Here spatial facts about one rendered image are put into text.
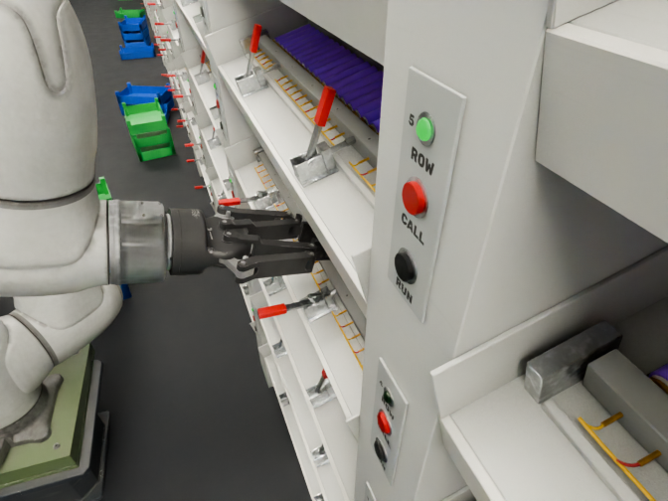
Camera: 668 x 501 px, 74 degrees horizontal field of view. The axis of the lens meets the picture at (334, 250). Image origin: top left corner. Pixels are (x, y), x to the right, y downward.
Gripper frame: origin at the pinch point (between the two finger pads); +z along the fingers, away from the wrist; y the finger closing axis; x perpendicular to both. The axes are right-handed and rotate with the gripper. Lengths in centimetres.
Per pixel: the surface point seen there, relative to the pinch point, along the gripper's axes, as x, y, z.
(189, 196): 83, 160, 8
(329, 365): 8.4, -13.5, -3.4
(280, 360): 47, 19, 8
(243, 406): 84, 34, 7
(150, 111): 70, 237, -5
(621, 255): -21.5, -32.5, -2.9
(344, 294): 3.6, -6.8, 0.1
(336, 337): 7.3, -10.4, -1.5
